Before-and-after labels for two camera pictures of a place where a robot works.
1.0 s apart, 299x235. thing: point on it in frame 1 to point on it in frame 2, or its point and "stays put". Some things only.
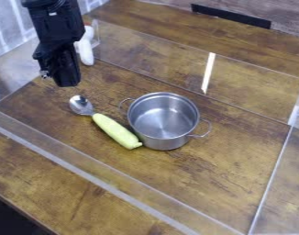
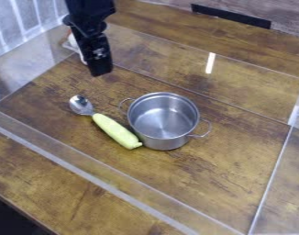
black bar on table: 231,16 stays put
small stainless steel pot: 164,117 stays put
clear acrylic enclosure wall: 175,142 stays put
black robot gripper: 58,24 to 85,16
